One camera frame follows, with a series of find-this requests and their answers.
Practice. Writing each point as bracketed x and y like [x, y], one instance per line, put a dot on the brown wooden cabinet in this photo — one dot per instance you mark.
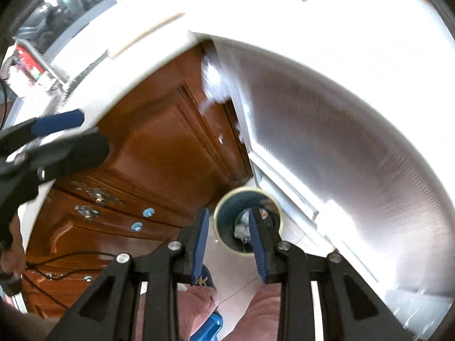
[160, 142]

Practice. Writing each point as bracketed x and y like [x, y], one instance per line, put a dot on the person's right leg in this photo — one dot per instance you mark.
[256, 312]

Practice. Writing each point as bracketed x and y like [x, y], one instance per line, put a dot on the blue trash bin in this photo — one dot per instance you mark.
[227, 220]

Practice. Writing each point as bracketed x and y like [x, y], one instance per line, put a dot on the person's left hand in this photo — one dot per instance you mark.
[14, 255]

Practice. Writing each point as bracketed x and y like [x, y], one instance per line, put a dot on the blue plastic object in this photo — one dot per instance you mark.
[210, 326]

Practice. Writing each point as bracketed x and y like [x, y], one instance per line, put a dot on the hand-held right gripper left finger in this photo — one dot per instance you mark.
[203, 241]

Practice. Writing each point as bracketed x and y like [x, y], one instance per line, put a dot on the crumpled white wrapper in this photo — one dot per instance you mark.
[242, 232]

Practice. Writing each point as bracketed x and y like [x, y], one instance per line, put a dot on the blue patterned slipper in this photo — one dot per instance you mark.
[204, 277]

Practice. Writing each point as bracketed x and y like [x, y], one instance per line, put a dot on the red and white box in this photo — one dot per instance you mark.
[26, 57]

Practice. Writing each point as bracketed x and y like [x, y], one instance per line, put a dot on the person's left leg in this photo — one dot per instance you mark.
[195, 305]

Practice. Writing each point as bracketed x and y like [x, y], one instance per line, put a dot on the black monitor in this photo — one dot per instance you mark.
[60, 10]

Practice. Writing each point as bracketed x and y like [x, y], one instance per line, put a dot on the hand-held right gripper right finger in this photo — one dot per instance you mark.
[256, 248]

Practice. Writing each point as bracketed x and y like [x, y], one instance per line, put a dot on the person's leg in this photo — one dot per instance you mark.
[195, 305]
[256, 312]

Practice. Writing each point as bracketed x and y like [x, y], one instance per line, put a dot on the grey ribbed panel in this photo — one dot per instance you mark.
[337, 149]

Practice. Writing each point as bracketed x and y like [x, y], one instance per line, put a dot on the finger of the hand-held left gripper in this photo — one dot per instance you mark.
[57, 122]
[71, 152]

